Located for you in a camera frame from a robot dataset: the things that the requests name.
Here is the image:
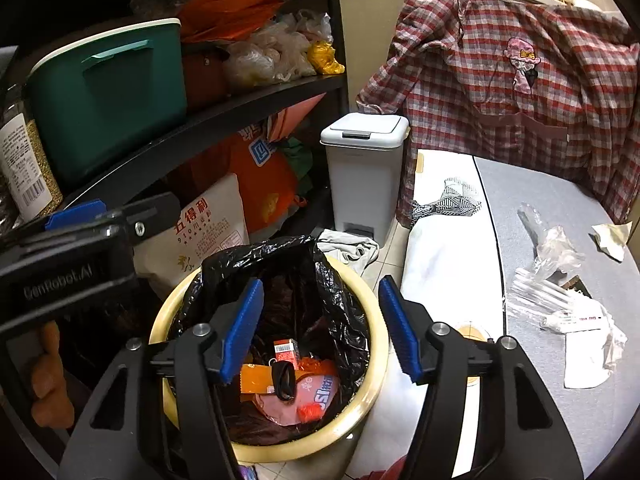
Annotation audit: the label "beige kitchen cabinet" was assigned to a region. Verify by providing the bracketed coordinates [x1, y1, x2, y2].
[339, 0, 416, 121]

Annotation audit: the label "orange sack blue label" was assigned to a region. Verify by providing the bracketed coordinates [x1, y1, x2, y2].
[227, 125, 301, 236]

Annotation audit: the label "white rag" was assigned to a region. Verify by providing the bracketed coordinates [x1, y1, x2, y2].
[316, 230, 381, 273]

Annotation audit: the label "white flour sack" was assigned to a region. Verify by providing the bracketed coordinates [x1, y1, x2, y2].
[132, 172, 251, 286]

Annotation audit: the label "orange snack bag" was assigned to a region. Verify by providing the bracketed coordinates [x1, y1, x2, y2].
[252, 367, 341, 426]

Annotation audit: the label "beige napkin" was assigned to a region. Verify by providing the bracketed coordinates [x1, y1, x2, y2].
[591, 222, 632, 262]

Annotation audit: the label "clear bags of dried food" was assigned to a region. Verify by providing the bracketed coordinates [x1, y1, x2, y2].
[222, 10, 333, 88]

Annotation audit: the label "clear ribbed plastic wrapper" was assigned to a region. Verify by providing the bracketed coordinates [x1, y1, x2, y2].
[505, 267, 591, 331]

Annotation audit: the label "cream trash bin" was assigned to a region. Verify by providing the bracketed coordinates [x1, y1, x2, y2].
[149, 255, 390, 480]

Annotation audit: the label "orange cloth bag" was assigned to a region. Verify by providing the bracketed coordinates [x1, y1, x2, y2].
[177, 0, 283, 43]

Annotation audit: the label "green bag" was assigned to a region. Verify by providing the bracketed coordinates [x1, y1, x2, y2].
[285, 137, 316, 196]

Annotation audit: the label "person's left hand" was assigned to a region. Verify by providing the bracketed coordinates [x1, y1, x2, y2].
[30, 320, 76, 429]

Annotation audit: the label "red plaid shirt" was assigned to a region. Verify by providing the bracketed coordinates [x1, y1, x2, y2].
[356, 0, 640, 226]

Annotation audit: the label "green storage box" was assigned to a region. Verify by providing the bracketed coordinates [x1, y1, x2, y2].
[25, 18, 188, 188]

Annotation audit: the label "yellow bag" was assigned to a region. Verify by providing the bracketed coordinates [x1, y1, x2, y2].
[306, 40, 346, 76]

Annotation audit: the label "white tissue and wrappers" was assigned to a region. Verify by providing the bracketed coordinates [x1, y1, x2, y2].
[564, 302, 628, 390]

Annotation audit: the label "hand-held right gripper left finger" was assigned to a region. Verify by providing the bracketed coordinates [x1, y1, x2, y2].
[57, 278, 265, 480]

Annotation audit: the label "dark red container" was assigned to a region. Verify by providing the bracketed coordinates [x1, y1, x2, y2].
[182, 42, 228, 111]

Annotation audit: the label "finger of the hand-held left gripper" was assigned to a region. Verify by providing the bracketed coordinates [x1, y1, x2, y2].
[102, 191, 181, 247]
[45, 199, 108, 233]

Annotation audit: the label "white printed cloth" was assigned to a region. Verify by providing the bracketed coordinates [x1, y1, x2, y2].
[345, 151, 506, 480]

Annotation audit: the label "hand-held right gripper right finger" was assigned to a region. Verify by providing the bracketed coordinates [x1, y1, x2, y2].
[378, 276, 585, 480]

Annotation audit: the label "white pedal bin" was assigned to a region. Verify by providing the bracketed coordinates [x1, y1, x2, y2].
[320, 112, 411, 243]

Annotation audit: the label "black shelf rack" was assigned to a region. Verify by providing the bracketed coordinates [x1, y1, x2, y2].
[0, 0, 351, 261]

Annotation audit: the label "black strap loop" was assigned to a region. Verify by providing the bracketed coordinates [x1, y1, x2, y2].
[271, 360, 297, 402]

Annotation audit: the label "salmon paper bag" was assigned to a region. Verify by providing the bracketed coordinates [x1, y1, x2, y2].
[270, 92, 328, 141]

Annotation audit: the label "black bin liner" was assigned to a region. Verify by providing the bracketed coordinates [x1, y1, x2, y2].
[167, 236, 371, 441]

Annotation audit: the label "glass jar of grains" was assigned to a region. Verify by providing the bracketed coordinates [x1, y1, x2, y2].
[0, 85, 63, 223]

